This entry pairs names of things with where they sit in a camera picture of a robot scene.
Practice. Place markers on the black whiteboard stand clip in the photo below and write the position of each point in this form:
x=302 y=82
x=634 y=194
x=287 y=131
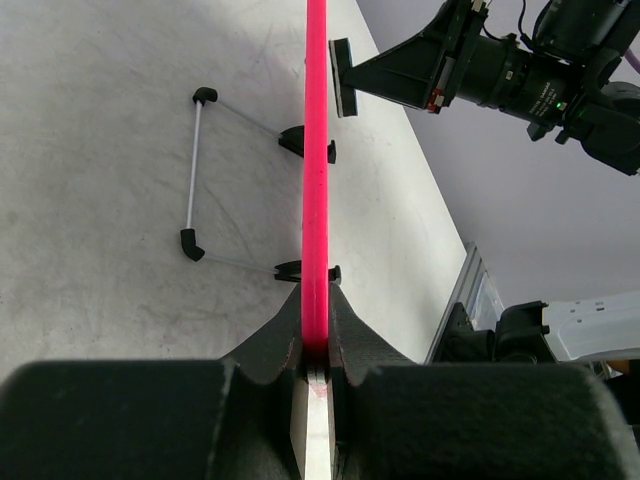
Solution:
x=291 y=272
x=292 y=139

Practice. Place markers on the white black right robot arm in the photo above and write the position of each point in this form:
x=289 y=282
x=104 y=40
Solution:
x=582 y=331

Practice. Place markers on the pink framed whiteboard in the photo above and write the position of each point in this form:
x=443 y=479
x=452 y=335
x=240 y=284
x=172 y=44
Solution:
x=315 y=241

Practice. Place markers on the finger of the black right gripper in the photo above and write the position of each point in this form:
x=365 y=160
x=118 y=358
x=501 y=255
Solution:
x=414 y=73

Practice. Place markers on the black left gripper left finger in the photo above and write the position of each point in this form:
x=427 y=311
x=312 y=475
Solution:
x=242 y=416

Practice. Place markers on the aluminium mounting rail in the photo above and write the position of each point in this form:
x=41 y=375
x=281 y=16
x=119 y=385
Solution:
x=475 y=295

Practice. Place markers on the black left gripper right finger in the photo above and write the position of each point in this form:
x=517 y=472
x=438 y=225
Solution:
x=392 y=418

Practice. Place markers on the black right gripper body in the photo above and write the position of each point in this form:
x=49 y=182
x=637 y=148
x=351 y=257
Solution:
x=557 y=77

